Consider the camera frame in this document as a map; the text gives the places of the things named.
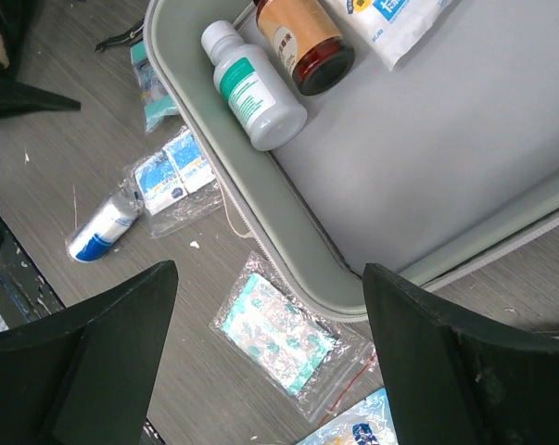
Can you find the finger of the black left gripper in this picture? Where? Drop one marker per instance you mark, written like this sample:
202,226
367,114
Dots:
18,99

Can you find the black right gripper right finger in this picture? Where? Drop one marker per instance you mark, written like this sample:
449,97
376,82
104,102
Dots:
454,376

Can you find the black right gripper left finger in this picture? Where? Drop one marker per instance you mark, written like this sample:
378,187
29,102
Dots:
86,374

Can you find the medical tape roll packet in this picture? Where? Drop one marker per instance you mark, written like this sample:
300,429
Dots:
157,103

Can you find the alcohol pads plastic bag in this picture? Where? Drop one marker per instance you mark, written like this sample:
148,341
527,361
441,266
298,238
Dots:
176,185

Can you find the grey medicine kit case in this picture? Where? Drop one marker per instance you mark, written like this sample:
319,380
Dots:
433,169

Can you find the white bottle green label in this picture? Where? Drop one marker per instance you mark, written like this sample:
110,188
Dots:
262,102

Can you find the brown medicine bottle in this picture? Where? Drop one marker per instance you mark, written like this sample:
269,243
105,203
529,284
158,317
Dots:
309,45

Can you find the white gauze packet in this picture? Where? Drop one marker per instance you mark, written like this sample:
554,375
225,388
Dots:
391,27

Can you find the black floral plush blanket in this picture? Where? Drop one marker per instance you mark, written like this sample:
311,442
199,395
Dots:
16,20

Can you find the blue cooling patch pouch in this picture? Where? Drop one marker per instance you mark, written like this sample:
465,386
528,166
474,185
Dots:
367,422

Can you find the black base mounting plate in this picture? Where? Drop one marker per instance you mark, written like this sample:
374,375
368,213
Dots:
25,295

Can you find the green plasters plastic bag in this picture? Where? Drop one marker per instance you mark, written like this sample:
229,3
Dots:
311,360

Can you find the black handled scissors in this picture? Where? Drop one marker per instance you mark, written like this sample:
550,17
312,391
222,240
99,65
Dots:
129,37

